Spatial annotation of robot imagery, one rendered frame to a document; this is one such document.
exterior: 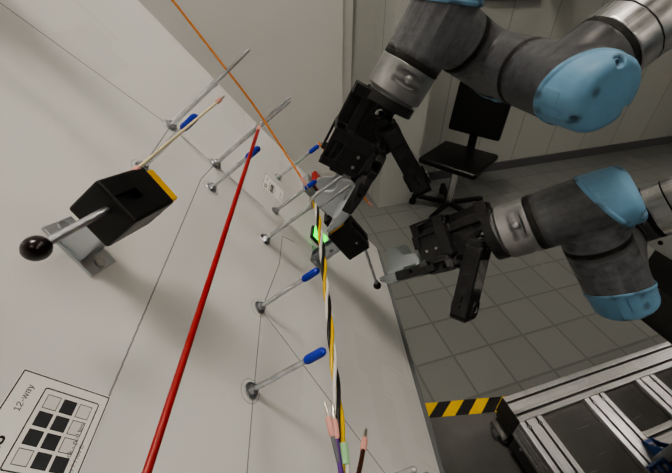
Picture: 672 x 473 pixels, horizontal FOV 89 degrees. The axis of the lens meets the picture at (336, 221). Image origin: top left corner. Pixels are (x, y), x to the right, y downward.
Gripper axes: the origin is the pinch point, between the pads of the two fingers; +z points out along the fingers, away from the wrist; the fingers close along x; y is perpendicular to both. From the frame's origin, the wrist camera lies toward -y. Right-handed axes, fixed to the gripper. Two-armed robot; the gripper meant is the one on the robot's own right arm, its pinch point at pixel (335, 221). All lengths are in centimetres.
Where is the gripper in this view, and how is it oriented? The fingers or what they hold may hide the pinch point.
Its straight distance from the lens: 54.5
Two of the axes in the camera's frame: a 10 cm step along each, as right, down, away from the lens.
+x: -0.1, 4.8, -8.8
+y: -8.9, -4.1, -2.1
